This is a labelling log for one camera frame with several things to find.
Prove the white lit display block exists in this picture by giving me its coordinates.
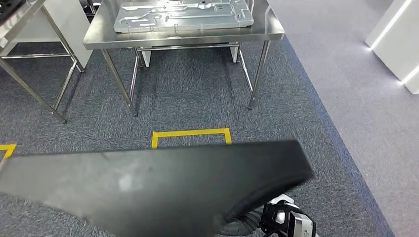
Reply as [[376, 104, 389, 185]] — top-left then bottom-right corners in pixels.
[[364, 0, 419, 95]]

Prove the black plastic plate frame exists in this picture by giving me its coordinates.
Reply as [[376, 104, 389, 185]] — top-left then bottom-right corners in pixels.
[[0, 139, 315, 237]]

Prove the large stamped metal panel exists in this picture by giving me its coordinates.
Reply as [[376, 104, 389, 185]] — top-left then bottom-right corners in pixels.
[[113, 0, 255, 34]]

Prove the stainless steel table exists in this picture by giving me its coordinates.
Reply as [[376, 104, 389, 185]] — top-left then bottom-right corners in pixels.
[[0, 0, 86, 125]]

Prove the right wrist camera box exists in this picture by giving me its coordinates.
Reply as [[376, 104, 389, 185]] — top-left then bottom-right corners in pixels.
[[287, 211, 318, 237]]

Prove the stainless steel workbench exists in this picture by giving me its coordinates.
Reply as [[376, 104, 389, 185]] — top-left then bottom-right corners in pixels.
[[83, 0, 286, 118]]

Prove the black part stack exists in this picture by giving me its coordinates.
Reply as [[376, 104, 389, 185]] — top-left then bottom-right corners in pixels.
[[0, 0, 28, 26]]

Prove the white cabinet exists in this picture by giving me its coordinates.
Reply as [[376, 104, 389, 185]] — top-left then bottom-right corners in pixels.
[[13, 0, 94, 70]]

